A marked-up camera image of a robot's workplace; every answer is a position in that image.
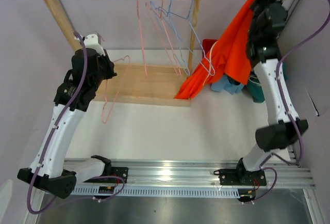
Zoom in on light blue shorts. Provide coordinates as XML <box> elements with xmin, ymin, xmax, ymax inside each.
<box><xmin>211</xmin><ymin>74</ymin><xmax>244</xmax><ymax>95</ymax></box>

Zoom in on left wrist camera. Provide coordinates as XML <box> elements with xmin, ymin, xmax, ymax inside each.
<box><xmin>74</xmin><ymin>31</ymin><xmax>106</xmax><ymax>56</ymax></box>

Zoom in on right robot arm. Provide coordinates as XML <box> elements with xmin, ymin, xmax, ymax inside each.
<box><xmin>235</xmin><ymin>0</ymin><xmax>308</xmax><ymax>185</ymax></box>

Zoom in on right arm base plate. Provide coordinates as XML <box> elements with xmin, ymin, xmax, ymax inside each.
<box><xmin>213</xmin><ymin>169</ymin><xmax>267</xmax><ymax>186</ymax></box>

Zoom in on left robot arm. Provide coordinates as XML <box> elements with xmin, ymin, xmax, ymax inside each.
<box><xmin>17</xmin><ymin>48</ymin><xmax>117</xmax><ymax>199</ymax></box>

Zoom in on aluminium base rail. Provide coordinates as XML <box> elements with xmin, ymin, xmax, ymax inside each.
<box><xmin>112</xmin><ymin>159</ymin><xmax>316</xmax><ymax>189</ymax></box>

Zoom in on orange shorts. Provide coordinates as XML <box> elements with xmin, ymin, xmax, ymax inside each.
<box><xmin>175</xmin><ymin>0</ymin><xmax>254</xmax><ymax>99</ymax></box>

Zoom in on blue wire hanger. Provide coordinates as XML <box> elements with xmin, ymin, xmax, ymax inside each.
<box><xmin>155</xmin><ymin>0</ymin><xmax>207</xmax><ymax>77</ymax></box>
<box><xmin>150</xmin><ymin>0</ymin><xmax>191</xmax><ymax>76</ymax></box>

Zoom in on wooden clothes rack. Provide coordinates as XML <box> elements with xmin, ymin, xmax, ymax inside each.
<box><xmin>43</xmin><ymin>0</ymin><xmax>200</xmax><ymax>106</ymax></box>

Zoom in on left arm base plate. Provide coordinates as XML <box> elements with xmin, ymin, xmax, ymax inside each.
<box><xmin>108</xmin><ymin>167</ymin><xmax>129</xmax><ymax>184</ymax></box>

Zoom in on purple cable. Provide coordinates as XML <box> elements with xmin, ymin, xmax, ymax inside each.
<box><xmin>26</xmin><ymin>30</ymin><xmax>125</xmax><ymax>214</ymax></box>
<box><xmin>242</xmin><ymin>0</ymin><xmax>330</xmax><ymax>205</ymax></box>

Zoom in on white slotted cable duct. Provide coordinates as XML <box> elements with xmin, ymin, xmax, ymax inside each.
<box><xmin>71</xmin><ymin>185</ymin><xmax>240</xmax><ymax>199</ymax></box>

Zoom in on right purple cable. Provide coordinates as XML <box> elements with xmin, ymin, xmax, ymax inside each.
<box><xmin>242</xmin><ymin>0</ymin><xmax>330</xmax><ymax>205</ymax></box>

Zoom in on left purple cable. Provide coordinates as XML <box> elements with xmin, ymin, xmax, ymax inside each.
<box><xmin>26</xmin><ymin>30</ymin><xmax>125</xmax><ymax>214</ymax></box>

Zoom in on teal shorts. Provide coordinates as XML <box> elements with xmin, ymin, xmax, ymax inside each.
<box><xmin>246</xmin><ymin>59</ymin><xmax>288</xmax><ymax>103</ymax></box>

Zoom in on red plastic bin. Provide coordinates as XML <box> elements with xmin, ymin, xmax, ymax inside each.
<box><xmin>202</xmin><ymin>39</ymin><xmax>217</xmax><ymax>54</ymax></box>

